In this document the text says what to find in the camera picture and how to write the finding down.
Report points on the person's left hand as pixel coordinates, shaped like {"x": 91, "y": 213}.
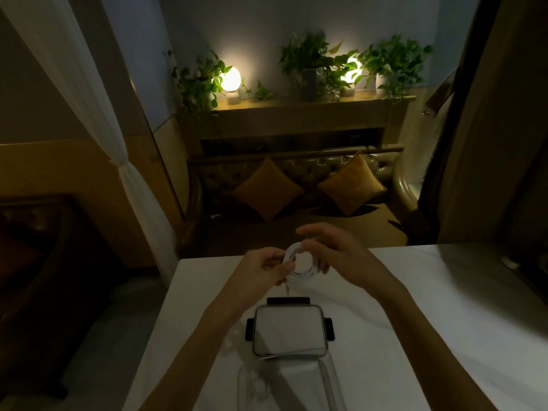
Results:
{"x": 252, "y": 278}

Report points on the person's right hand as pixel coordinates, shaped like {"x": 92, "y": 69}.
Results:
{"x": 355, "y": 261}

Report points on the clear lid with black clips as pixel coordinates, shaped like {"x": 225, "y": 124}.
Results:
{"x": 289, "y": 329}

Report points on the clear plastic container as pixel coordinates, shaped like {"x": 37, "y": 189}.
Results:
{"x": 299, "y": 389}

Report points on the person's left forearm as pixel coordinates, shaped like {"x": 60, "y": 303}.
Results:
{"x": 188, "y": 359}

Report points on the person's right forearm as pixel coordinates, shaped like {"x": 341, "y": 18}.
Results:
{"x": 436, "y": 351}

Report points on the orange square cushion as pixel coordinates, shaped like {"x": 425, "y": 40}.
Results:
{"x": 267, "y": 190}
{"x": 351, "y": 186}

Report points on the brown tufted leather sofa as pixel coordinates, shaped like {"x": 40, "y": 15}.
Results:
{"x": 214, "y": 184}

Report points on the glowing globe lamp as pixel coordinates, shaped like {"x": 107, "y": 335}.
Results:
{"x": 231, "y": 79}
{"x": 353, "y": 72}

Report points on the brown heavy curtain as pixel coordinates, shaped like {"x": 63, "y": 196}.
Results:
{"x": 492, "y": 124}

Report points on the trailing green potted plant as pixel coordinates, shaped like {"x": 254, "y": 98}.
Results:
{"x": 197, "y": 85}

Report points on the green plant in white pot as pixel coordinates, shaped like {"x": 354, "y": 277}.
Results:
{"x": 398, "y": 59}

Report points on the green plant in grey pot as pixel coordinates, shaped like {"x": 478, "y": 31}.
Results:
{"x": 306, "y": 53}

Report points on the white sheer curtain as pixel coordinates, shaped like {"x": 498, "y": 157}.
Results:
{"x": 85, "y": 89}

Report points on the wooden wall shelf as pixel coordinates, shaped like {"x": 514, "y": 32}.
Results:
{"x": 299, "y": 119}

